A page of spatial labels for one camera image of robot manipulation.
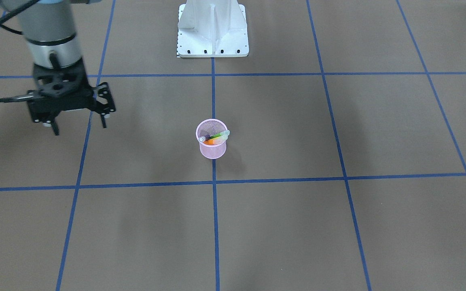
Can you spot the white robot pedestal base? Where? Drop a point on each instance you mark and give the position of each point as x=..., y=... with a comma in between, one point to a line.
x=212, y=29

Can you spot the green marker pen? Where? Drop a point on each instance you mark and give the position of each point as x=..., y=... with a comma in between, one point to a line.
x=220, y=134

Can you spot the purple marker pen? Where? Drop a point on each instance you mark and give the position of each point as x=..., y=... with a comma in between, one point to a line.
x=203, y=138

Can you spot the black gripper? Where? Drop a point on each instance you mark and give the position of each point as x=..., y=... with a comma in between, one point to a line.
x=106, y=98

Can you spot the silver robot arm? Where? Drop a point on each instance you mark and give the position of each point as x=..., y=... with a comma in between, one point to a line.
x=49, y=30

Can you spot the orange marker pen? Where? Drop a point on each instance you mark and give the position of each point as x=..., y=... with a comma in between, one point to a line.
x=216, y=141

